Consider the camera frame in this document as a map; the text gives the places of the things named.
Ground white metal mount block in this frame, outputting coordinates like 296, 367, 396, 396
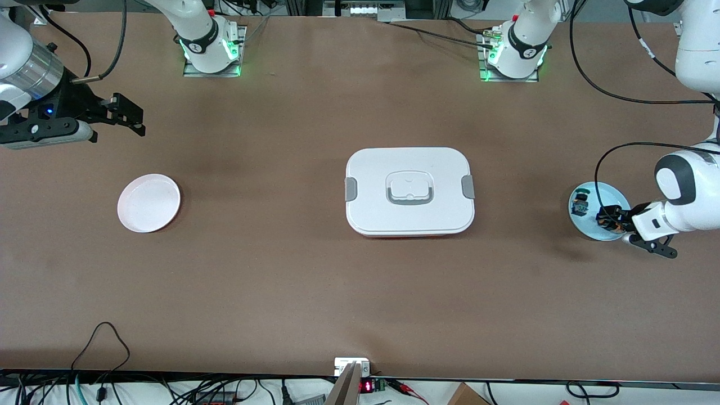
334, 358, 371, 376

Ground red clip test leads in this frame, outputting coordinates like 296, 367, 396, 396
388, 379, 429, 405

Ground pink round plate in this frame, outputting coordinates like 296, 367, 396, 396
117, 174, 182, 233

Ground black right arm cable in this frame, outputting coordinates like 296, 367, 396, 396
34, 0, 127, 84

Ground white lidded lunch box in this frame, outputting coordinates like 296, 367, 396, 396
344, 147, 476, 239

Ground green black switch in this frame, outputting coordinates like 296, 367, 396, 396
570, 190, 591, 218

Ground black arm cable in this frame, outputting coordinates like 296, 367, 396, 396
34, 0, 127, 84
569, 0, 720, 212

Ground thin black looped cable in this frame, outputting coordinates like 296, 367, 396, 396
70, 322, 131, 373

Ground black coiled cable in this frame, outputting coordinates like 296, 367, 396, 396
565, 381, 620, 399

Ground light blue round plate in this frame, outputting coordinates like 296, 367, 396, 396
568, 181, 632, 242

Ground long black table cable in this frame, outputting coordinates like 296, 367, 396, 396
387, 21, 496, 47

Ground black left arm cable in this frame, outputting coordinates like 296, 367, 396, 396
569, 0, 720, 212

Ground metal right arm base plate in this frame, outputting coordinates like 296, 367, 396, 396
183, 25, 247, 78

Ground grey metal bar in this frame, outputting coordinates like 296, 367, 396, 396
325, 363, 363, 405

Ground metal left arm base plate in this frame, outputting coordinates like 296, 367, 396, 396
478, 31, 539, 83

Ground silver metal device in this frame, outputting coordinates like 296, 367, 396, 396
323, 0, 406, 17

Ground brown cardboard box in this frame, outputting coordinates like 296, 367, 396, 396
447, 382, 491, 405

